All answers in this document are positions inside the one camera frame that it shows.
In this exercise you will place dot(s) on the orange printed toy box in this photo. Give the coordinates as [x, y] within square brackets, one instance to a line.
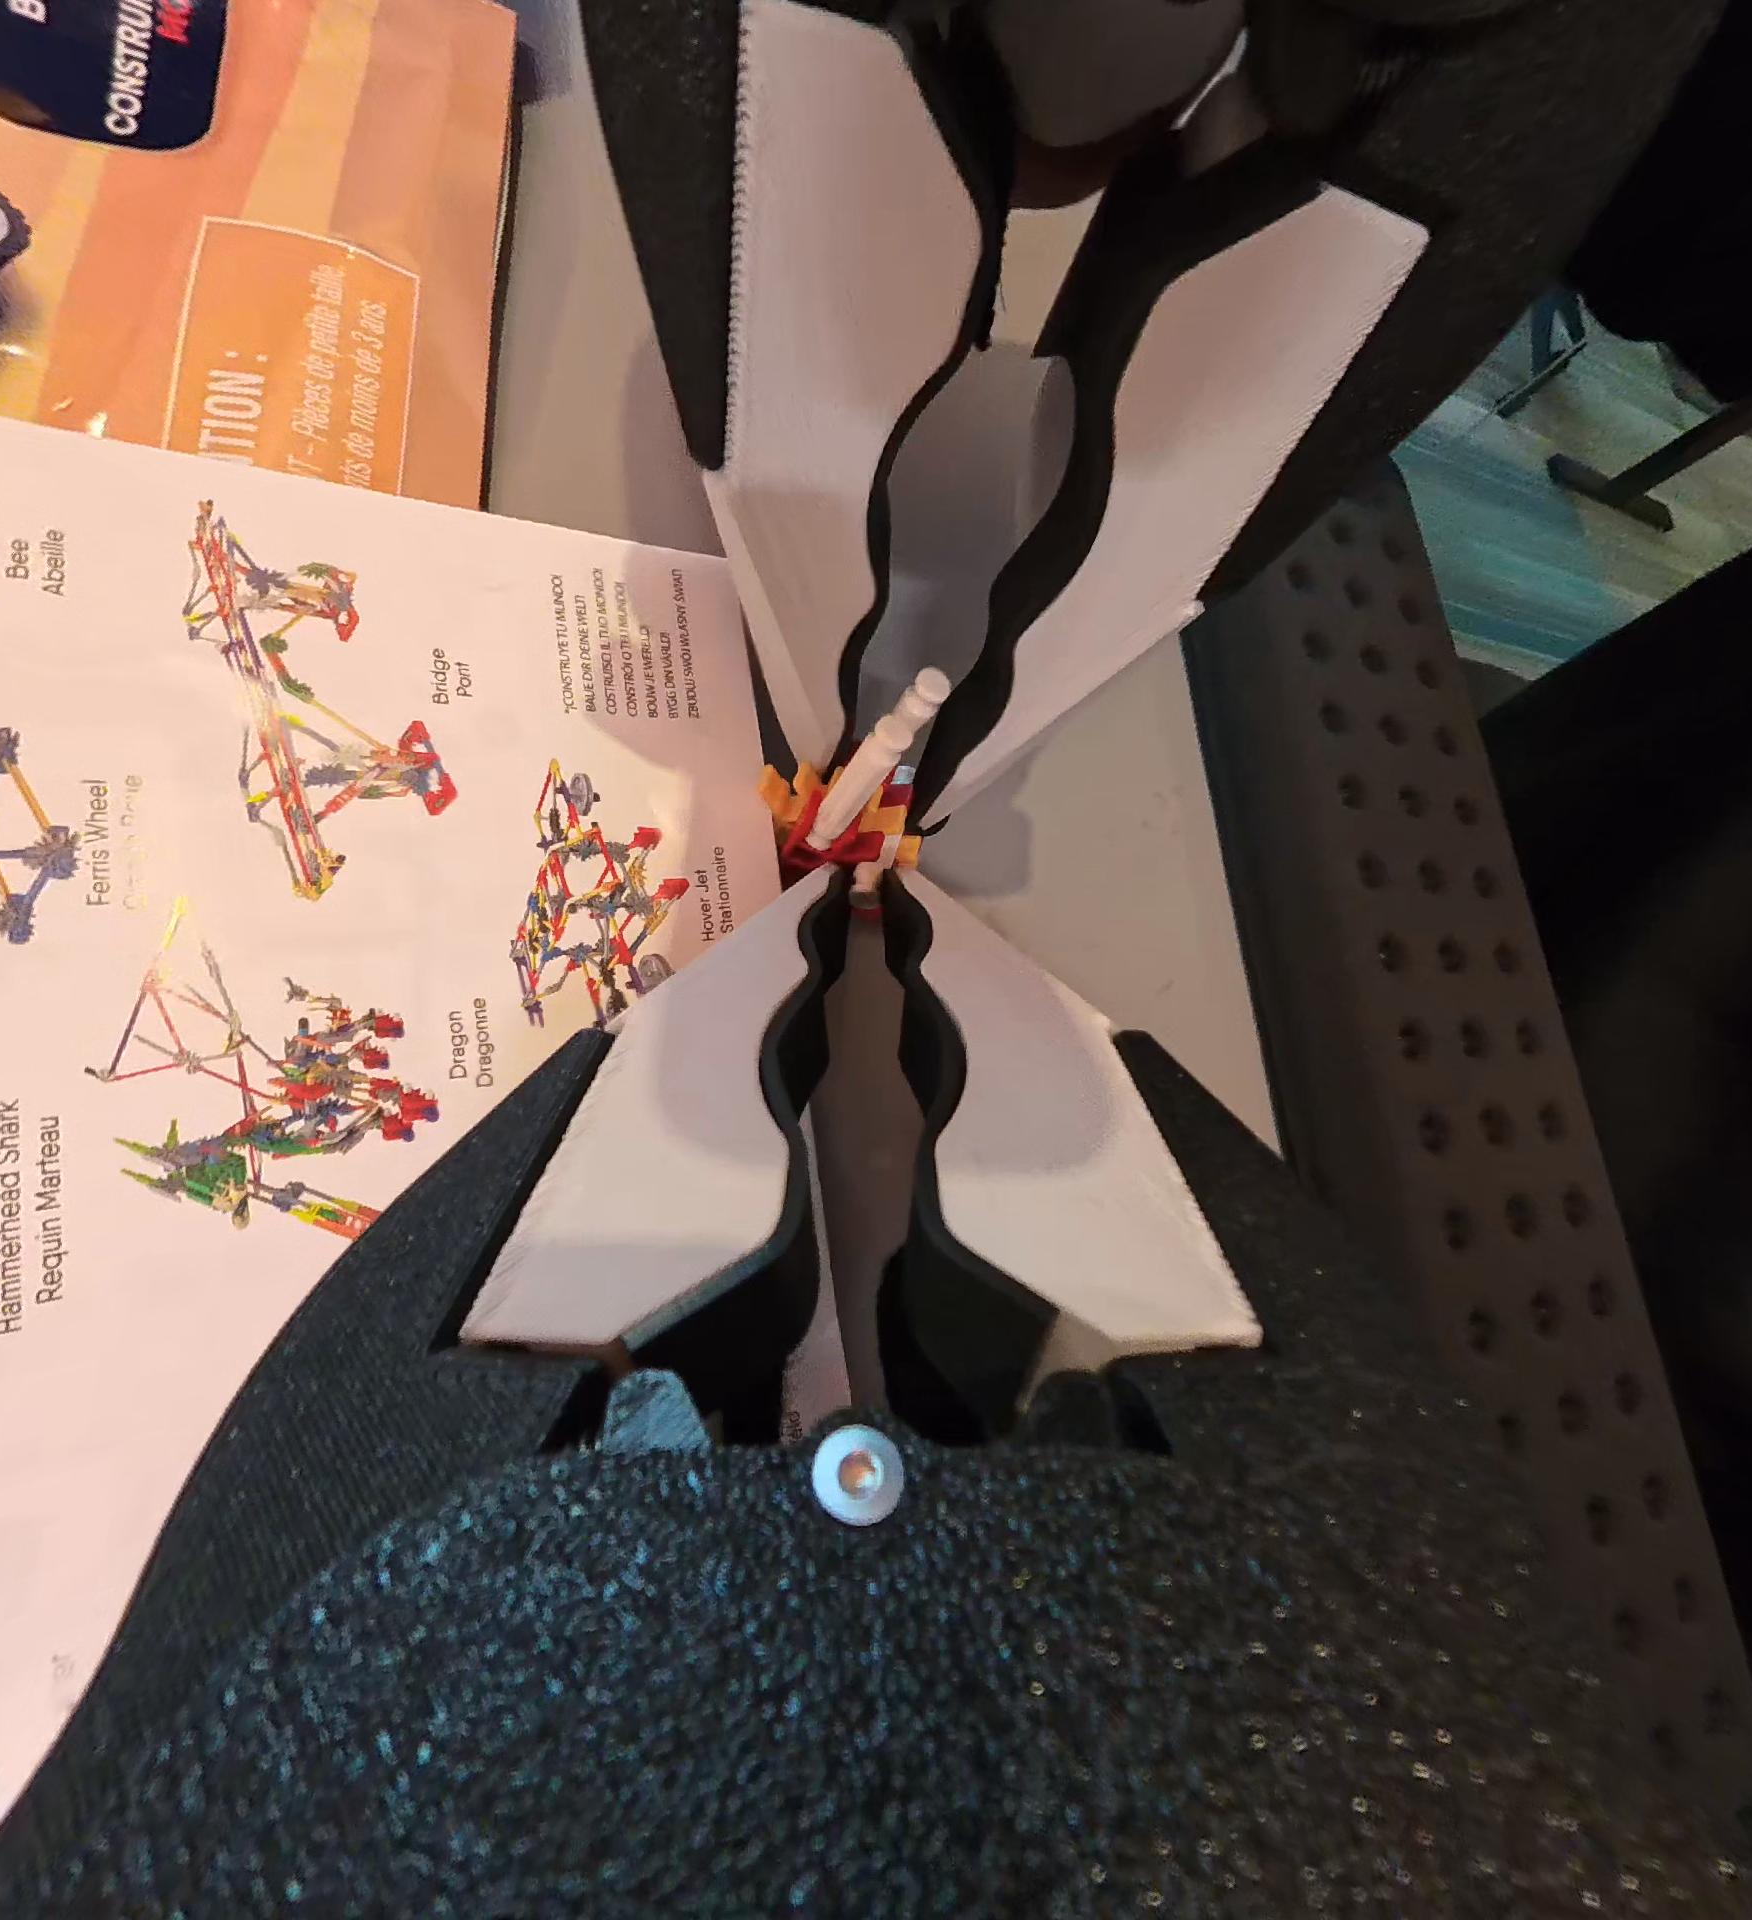
[291, 269]

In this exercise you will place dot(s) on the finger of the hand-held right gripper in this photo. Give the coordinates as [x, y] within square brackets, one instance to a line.
[831, 301]
[1235, 420]

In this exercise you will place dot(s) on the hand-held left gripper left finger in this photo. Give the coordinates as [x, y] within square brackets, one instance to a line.
[652, 1184]

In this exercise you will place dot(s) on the white printed instruction booklet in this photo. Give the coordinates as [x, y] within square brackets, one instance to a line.
[217, 1350]

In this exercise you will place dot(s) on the black dotted mat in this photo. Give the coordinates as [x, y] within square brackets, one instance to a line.
[1446, 976]

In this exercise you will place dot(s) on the black table leg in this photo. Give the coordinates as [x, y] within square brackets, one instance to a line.
[1670, 449]

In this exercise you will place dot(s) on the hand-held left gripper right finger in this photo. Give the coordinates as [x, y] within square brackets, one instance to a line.
[1071, 1184]

